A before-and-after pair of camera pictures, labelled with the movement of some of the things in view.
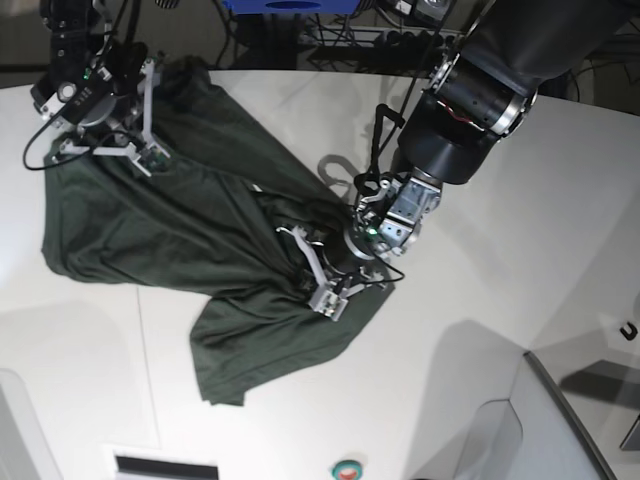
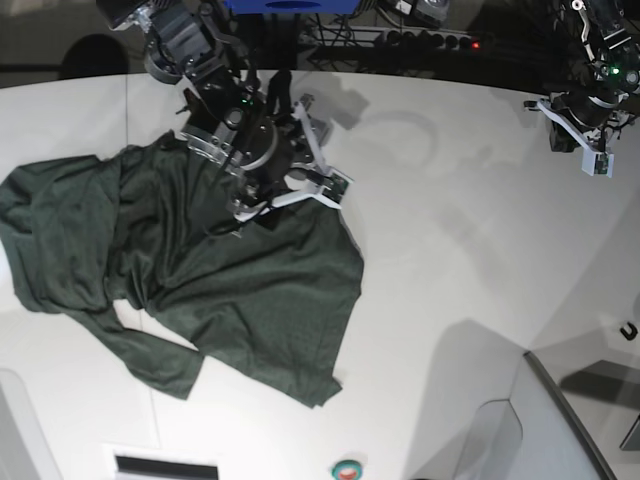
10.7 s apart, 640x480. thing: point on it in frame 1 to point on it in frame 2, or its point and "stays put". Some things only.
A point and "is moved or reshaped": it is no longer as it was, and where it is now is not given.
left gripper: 101,95 to 229,117
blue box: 293,7 stays put
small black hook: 629,336 stays put
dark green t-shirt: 213,219 is moved or reshaped
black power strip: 421,41 stays put
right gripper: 389,219 to 590,108
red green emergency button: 347,470 stays put
